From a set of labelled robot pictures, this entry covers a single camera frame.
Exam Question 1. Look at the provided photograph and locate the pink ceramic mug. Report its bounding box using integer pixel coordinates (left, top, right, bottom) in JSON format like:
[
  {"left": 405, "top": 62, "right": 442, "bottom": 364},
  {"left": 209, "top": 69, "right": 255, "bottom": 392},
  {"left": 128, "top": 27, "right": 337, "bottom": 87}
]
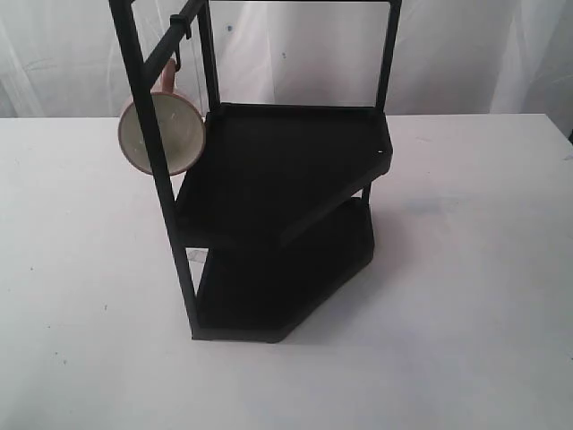
[{"left": 117, "top": 58, "right": 206, "bottom": 176}]

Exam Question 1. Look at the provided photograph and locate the black metal shelf rack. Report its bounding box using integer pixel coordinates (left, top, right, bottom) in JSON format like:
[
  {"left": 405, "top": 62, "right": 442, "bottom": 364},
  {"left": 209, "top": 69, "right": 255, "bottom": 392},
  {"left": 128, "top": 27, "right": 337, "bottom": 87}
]
[{"left": 109, "top": 1, "right": 401, "bottom": 343}]

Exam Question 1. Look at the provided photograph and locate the black metal hook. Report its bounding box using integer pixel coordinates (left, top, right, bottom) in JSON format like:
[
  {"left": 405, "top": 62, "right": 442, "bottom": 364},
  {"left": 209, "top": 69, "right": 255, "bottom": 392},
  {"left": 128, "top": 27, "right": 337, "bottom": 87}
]
[{"left": 169, "top": 14, "right": 201, "bottom": 73}]

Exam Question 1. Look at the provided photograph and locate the white curtain backdrop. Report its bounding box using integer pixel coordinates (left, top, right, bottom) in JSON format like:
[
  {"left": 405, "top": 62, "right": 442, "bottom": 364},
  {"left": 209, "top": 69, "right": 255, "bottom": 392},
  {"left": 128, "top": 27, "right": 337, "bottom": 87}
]
[{"left": 1, "top": 1, "right": 572, "bottom": 130}]

